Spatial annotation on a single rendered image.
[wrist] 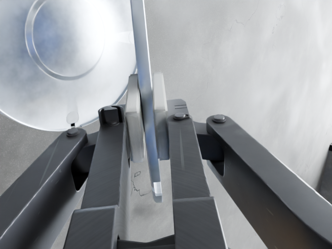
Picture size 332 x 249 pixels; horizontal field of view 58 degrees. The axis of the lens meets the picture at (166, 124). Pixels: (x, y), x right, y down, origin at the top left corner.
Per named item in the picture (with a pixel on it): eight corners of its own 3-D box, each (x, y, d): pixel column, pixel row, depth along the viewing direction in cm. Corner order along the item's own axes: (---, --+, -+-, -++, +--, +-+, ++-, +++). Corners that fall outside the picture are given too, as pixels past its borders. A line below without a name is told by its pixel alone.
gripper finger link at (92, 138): (129, 170, 14) (66, 177, 14) (131, 124, 19) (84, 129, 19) (125, 143, 14) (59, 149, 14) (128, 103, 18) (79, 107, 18)
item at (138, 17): (118, -161, 28) (127, -161, 28) (144, 66, 52) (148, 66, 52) (127, 37, 11) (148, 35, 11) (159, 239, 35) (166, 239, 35)
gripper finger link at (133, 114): (145, 162, 16) (131, 164, 16) (143, 111, 22) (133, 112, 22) (139, 111, 15) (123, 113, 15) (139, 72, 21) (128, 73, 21)
